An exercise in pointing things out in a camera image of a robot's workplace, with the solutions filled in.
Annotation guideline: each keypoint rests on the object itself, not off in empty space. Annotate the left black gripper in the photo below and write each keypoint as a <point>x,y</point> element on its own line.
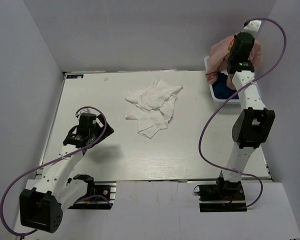
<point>108,130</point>

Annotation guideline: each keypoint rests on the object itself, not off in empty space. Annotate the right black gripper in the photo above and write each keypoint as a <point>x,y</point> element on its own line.
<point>235,37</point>

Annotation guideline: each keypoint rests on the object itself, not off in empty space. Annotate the pink printed t shirt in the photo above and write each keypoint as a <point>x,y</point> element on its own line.
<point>219,54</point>

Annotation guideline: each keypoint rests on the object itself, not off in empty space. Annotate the white t shirt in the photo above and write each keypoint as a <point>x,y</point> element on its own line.
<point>152,107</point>

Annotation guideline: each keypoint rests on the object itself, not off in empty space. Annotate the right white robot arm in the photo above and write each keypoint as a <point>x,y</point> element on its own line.
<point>255,121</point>

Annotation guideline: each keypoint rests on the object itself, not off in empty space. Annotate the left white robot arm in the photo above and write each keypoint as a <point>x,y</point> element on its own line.
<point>43,206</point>

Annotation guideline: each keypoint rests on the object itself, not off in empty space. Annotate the blue t shirt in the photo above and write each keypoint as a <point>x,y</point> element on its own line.
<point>220,89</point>

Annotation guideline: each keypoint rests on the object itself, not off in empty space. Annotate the white plastic basket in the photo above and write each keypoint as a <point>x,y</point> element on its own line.
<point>222,100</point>

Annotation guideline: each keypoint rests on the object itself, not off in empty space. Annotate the blue label sticker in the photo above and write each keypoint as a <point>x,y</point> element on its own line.
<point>74,76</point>

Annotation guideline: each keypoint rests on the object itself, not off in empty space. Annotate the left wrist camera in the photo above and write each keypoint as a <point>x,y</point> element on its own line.
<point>82,111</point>

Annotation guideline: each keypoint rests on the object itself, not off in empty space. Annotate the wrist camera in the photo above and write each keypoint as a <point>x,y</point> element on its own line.
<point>251,26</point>
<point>82,111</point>

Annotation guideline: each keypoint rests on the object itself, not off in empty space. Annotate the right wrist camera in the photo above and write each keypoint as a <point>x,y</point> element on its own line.
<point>251,26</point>

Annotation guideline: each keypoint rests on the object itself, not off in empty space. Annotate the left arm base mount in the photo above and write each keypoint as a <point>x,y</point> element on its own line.
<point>99,196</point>

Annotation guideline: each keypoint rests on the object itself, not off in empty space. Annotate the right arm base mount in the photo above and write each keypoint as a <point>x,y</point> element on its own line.
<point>222,197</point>

